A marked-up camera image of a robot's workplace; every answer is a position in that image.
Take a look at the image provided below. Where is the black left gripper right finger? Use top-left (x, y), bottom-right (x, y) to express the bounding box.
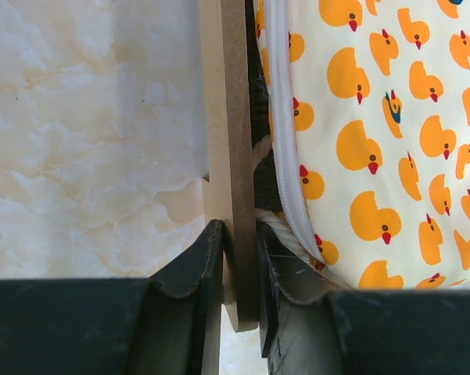
top-left (257, 224), bottom-right (470, 374)

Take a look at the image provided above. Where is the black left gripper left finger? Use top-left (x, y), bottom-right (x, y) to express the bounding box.
top-left (0, 220), bottom-right (223, 374)

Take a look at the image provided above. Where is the wooden pet bed frame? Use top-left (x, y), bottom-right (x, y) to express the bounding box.
top-left (199, 0), bottom-right (259, 333)

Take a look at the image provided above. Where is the grey bed base fabric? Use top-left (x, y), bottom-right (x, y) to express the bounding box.
top-left (244, 0), bottom-right (282, 210)

